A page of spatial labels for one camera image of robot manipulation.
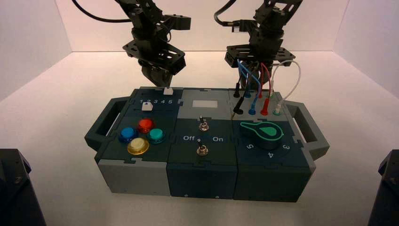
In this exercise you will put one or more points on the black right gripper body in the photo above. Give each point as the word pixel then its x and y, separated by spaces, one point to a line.
pixel 261 51

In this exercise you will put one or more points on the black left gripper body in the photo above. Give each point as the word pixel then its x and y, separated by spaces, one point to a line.
pixel 156 51

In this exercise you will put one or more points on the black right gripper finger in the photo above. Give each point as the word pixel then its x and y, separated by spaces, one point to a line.
pixel 265 78
pixel 253 75

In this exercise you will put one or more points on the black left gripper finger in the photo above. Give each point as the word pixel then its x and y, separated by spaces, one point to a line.
pixel 149 75
pixel 165 78

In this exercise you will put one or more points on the grey and teal control box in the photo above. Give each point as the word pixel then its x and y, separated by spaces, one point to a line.
pixel 199 181

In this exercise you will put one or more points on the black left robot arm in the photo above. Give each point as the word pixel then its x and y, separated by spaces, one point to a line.
pixel 142 14

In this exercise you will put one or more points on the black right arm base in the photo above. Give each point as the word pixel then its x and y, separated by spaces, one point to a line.
pixel 386 196

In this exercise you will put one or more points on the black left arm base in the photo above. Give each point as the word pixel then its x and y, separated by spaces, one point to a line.
pixel 15 193

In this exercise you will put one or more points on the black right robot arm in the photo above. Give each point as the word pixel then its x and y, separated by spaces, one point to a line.
pixel 271 12

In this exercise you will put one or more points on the white slider knob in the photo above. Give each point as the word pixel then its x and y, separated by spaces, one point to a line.
pixel 146 106
pixel 168 91

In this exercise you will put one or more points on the red push button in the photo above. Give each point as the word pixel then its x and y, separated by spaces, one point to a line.
pixel 145 124

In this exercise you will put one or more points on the green rotary knob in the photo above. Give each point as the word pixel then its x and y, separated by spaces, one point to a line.
pixel 268 134

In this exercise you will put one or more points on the teal push button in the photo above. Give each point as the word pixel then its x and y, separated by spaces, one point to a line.
pixel 155 134

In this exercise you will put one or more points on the blue push button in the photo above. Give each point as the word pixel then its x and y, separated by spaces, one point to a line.
pixel 128 133

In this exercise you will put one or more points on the yellow push button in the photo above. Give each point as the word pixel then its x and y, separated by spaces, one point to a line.
pixel 138 144

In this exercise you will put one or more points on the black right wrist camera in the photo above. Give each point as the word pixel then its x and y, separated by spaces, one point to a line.
pixel 240 26

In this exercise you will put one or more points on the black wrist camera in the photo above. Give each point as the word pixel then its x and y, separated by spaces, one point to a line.
pixel 240 26
pixel 179 22

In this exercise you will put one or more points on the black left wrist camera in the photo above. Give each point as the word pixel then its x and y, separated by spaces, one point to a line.
pixel 179 22

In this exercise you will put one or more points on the metal toggle switch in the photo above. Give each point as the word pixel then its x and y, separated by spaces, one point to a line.
pixel 204 126
pixel 202 151

